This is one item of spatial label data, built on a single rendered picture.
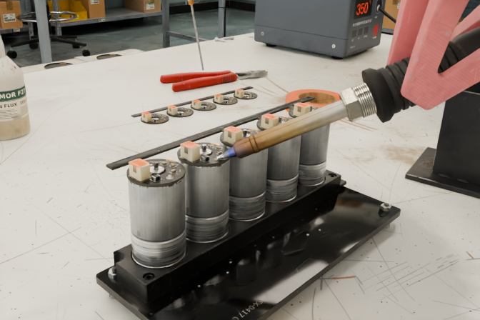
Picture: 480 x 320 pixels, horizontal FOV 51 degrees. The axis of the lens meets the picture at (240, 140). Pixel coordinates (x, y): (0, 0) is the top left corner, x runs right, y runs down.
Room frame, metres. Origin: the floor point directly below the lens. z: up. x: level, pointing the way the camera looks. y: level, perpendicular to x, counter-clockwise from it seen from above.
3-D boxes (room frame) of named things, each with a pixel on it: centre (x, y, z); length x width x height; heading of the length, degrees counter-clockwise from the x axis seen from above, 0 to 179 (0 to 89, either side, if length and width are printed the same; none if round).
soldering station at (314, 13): (0.75, -0.11, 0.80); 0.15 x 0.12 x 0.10; 53
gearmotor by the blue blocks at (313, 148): (0.28, -0.04, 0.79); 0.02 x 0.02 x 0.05
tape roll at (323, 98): (0.47, -0.07, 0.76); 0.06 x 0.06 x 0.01
